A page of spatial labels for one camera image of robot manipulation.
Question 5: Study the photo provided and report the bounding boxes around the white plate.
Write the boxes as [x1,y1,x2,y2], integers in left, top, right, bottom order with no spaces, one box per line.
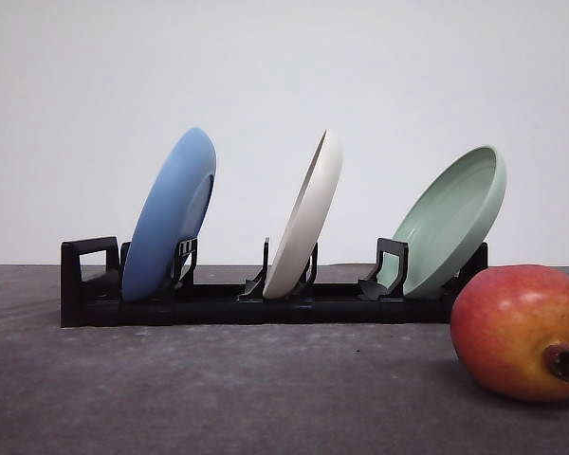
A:
[264,129,343,300]

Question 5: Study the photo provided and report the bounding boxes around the red yellow pomegranate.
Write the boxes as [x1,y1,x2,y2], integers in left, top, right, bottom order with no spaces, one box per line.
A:
[450,264,569,403]

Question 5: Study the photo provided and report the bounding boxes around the blue plate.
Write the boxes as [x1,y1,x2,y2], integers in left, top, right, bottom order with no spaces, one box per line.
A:
[121,128,217,302]

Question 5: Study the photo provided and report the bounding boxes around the green plate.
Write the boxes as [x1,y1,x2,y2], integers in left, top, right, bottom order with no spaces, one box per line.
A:
[377,146,507,297]

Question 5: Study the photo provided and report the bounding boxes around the black plate rack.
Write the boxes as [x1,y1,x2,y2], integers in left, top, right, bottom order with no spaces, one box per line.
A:
[60,236,489,328]

